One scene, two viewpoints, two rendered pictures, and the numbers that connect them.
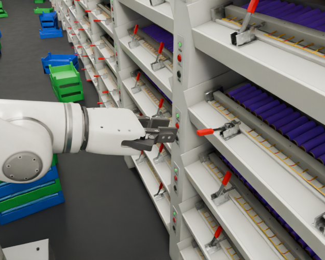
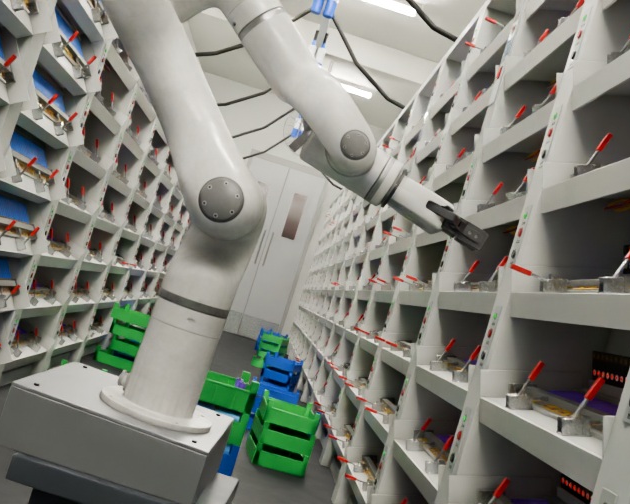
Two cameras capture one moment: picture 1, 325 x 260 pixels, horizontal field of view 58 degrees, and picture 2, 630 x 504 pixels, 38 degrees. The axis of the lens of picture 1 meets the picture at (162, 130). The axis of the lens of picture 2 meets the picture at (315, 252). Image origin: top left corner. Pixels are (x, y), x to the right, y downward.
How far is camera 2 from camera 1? 1.16 m
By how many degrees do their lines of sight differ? 40
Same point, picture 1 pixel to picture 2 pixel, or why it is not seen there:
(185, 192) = (468, 456)
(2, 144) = (353, 119)
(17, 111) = not seen: hidden behind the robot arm
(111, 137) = (421, 191)
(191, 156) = (496, 381)
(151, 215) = not seen: outside the picture
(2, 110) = not seen: hidden behind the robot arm
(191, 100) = (519, 284)
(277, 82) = (597, 181)
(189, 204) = (467, 487)
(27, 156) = (363, 137)
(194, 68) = (535, 241)
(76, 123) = (396, 165)
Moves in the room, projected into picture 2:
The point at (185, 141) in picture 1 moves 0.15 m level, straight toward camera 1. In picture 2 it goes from (495, 349) to (476, 342)
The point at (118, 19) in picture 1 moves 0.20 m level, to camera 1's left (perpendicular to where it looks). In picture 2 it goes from (451, 262) to (380, 242)
